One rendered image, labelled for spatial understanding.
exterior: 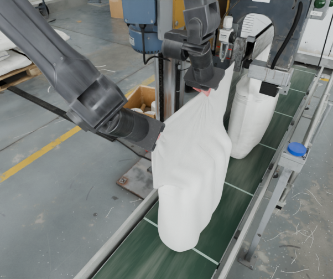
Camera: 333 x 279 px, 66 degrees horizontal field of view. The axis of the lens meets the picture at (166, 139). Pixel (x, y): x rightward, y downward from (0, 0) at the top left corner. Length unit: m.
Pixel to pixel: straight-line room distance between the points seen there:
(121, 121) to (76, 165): 1.71
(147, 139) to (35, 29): 0.29
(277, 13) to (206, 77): 0.35
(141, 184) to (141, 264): 0.81
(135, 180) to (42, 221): 0.65
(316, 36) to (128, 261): 3.33
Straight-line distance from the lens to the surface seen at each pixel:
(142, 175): 1.94
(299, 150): 1.00
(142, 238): 1.23
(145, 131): 0.52
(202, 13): 0.62
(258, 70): 1.01
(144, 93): 2.59
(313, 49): 3.83
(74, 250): 1.71
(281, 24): 0.95
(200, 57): 0.65
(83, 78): 0.38
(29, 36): 0.36
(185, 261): 1.18
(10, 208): 2.05
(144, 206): 1.29
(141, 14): 0.88
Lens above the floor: 1.46
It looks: 40 degrees down
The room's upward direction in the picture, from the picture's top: straight up
